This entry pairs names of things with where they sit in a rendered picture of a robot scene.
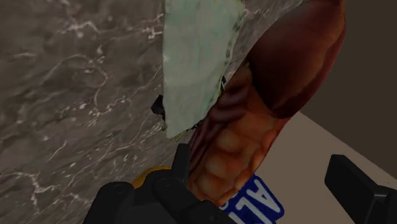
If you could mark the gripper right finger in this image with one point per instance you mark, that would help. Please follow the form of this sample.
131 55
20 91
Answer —
356 186

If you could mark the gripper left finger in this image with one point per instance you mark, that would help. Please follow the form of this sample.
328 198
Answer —
167 198

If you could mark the blue box with white lettering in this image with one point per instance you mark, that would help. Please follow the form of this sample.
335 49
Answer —
257 204

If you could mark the yellow round object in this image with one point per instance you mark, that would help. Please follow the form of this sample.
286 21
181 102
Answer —
145 175

